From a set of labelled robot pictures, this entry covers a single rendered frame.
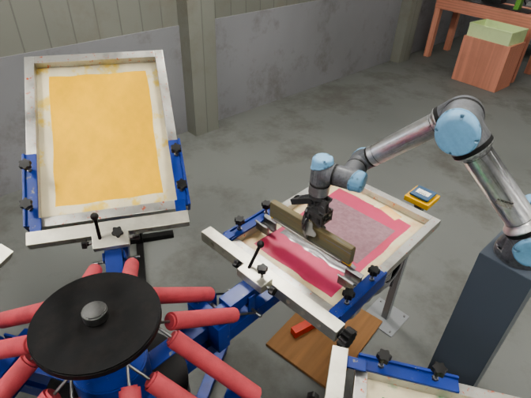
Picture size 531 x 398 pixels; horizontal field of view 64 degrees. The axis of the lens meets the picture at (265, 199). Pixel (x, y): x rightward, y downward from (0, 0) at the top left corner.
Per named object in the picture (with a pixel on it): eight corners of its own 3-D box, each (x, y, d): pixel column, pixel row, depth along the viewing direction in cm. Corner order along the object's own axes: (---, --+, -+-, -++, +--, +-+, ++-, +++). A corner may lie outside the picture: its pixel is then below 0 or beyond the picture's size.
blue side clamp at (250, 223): (272, 215, 201) (273, 202, 197) (280, 219, 198) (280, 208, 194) (224, 244, 183) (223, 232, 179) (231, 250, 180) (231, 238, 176)
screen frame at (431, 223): (336, 175, 228) (337, 169, 226) (438, 226, 196) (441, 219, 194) (224, 244, 181) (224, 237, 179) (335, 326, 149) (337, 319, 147)
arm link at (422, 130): (476, 77, 128) (347, 147, 161) (472, 89, 120) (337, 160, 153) (495, 109, 130) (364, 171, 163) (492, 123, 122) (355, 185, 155)
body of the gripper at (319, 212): (319, 230, 157) (322, 204, 150) (301, 219, 162) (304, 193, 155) (332, 221, 162) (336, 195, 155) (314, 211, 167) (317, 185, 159)
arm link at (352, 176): (372, 163, 147) (342, 155, 151) (363, 178, 139) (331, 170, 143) (368, 182, 152) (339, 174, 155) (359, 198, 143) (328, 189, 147)
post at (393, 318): (379, 298, 284) (413, 177, 228) (408, 317, 272) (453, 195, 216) (360, 316, 271) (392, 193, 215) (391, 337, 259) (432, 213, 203)
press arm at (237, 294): (254, 281, 160) (254, 272, 157) (265, 290, 157) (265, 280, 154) (219, 306, 150) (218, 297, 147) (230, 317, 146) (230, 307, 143)
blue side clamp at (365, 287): (373, 278, 170) (376, 265, 166) (384, 284, 167) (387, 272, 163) (326, 321, 152) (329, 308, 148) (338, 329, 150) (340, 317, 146)
